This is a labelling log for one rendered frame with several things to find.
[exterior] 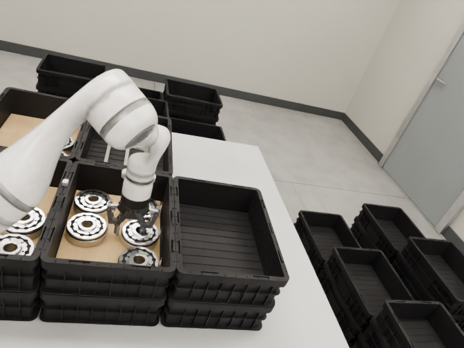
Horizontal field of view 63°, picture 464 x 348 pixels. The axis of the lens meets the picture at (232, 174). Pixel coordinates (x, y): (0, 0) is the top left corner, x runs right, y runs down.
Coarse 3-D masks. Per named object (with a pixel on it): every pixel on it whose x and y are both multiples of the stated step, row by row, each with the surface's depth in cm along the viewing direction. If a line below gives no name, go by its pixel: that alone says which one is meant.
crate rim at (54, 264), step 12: (72, 168) 110; (108, 168) 115; (120, 168) 116; (72, 180) 106; (168, 180) 118; (168, 192) 114; (60, 204) 96; (168, 204) 110; (60, 216) 93; (48, 240) 86; (48, 252) 84; (48, 264) 82; (60, 264) 82; (72, 264) 83; (84, 264) 84; (96, 264) 85; (108, 264) 86; (120, 264) 86; (132, 264) 87; (144, 276) 88; (156, 276) 89; (168, 276) 90
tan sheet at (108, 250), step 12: (72, 204) 112; (72, 216) 108; (108, 228) 108; (120, 228) 110; (108, 240) 105; (120, 240) 106; (60, 252) 97; (72, 252) 98; (84, 252) 99; (96, 252) 100; (108, 252) 101; (120, 252) 102; (156, 252) 106
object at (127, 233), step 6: (132, 222) 108; (138, 222) 110; (126, 228) 106; (132, 228) 106; (156, 228) 109; (126, 234) 104; (132, 234) 105; (150, 234) 107; (156, 234) 107; (126, 240) 103; (132, 240) 103; (138, 240) 104; (144, 240) 104; (150, 240) 105
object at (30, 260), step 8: (0, 152) 107; (64, 160) 112; (56, 192) 100; (56, 200) 97; (56, 208) 95; (48, 216) 92; (48, 224) 90; (40, 240) 86; (40, 248) 84; (0, 256) 79; (8, 256) 80; (16, 256) 80; (24, 256) 81; (32, 256) 82; (0, 264) 80; (8, 264) 80; (16, 264) 81; (24, 264) 81; (32, 264) 82
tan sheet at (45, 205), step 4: (48, 188) 114; (52, 188) 115; (56, 188) 115; (48, 192) 113; (52, 192) 114; (48, 196) 112; (52, 196) 112; (44, 200) 110; (48, 200) 110; (52, 200) 111; (40, 204) 108; (44, 204) 109; (48, 204) 109; (40, 208) 107; (44, 208) 108; (48, 208) 108; (44, 212) 106; (32, 240) 97; (36, 240) 98; (36, 244) 96
